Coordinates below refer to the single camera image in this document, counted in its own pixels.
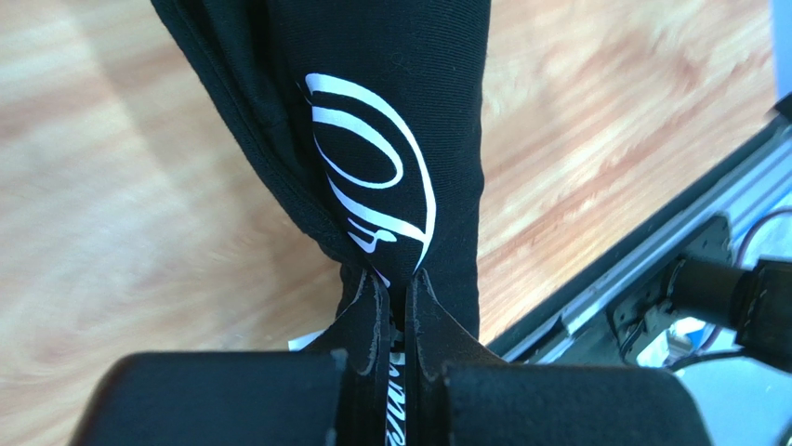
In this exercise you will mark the black t shirt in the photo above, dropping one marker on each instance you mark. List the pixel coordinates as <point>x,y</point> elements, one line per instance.
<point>363,119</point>

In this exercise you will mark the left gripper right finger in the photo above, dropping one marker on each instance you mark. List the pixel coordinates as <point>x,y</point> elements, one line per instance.
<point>435,343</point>

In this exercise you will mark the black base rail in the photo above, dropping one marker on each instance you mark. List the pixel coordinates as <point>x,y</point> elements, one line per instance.
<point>608,313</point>

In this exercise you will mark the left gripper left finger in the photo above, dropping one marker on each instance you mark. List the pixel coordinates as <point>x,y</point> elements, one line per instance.
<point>362,330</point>

